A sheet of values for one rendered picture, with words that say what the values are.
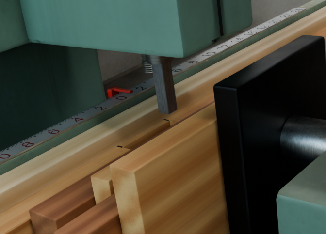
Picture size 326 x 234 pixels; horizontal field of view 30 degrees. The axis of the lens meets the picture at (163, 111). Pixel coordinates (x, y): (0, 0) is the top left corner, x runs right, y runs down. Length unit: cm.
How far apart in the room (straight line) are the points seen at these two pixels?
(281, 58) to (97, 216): 13
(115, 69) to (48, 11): 329
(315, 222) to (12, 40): 24
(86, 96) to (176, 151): 31
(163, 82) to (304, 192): 15
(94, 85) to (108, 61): 304
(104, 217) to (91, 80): 32
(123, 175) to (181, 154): 3
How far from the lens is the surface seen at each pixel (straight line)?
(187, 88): 43
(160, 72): 38
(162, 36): 33
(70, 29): 38
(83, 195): 32
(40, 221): 32
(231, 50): 50
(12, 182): 34
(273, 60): 32
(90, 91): 59
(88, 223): 28
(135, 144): 38
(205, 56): 48
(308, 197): 26
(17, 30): 42
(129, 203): 28
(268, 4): 416
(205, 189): 31
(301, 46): 34
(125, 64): 375
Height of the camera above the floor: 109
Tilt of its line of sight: 21 degrees down
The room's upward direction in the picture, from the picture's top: 9 degrees counter-clockwise
